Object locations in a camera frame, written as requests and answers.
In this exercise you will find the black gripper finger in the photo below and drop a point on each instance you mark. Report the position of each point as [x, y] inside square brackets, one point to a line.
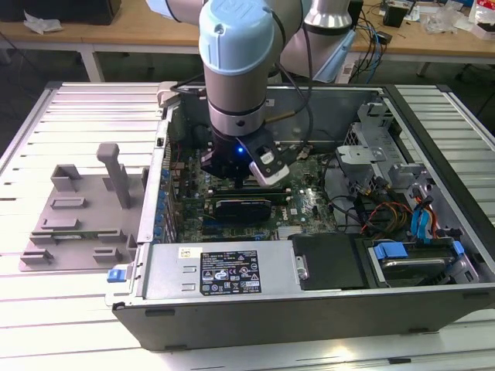
[243, 183]
[210, 166]

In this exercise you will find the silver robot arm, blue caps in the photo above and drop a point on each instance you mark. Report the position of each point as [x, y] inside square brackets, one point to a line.
[236, 77]

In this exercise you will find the RAM slots with black sticks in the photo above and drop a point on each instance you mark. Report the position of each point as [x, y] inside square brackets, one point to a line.
[255, 193]

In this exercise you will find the black graphics card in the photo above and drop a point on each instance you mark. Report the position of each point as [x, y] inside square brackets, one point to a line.
[241, 210]

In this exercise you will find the silver chipset heatsink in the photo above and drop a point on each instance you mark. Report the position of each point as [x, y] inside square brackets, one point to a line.
[290, 231]

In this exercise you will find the green motherboard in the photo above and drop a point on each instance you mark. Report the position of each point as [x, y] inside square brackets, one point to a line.
[309, 201]

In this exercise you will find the grey case latch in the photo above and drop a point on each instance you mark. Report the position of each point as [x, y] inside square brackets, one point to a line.
[166, 92]

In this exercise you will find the small white barcode sticker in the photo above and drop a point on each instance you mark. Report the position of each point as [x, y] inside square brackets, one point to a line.
[189, 252]

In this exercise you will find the black power supply label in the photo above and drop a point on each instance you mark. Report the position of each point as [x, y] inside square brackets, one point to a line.
[230, 272]

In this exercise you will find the grey power supply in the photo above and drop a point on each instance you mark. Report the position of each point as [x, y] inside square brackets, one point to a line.
[166, 270]

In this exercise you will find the black plastic shroud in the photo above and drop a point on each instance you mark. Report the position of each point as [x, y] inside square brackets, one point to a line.
[328, 263]

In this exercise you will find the silver metal drive cage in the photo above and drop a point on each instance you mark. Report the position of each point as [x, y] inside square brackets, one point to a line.
[359, 156]

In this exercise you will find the grey parts rack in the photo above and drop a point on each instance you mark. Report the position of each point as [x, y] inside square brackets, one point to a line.
[96, 208]

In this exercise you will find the open black PC case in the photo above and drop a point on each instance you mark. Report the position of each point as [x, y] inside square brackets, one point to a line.
[270, 324]

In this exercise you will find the white printed label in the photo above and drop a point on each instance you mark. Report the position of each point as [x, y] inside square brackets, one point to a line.
[347, 71]

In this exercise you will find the blue case latch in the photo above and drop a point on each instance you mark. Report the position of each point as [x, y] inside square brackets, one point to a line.
[116, 275]

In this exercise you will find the hard disk in blue carrier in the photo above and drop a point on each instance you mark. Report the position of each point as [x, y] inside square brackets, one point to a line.
[410, 266]

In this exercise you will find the small black adapter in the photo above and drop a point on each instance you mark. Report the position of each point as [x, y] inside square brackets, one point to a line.
[384, 37]

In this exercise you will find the black cube box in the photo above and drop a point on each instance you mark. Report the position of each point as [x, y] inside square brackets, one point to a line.
[394, 17]

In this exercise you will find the crumpled white plastic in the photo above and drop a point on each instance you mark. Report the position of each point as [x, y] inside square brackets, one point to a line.
[42, 23]

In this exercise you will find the clear plastic bags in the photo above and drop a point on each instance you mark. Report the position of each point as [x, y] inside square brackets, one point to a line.
[444, 17]

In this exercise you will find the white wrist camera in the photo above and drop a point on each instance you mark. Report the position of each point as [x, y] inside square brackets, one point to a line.
[270, 175]

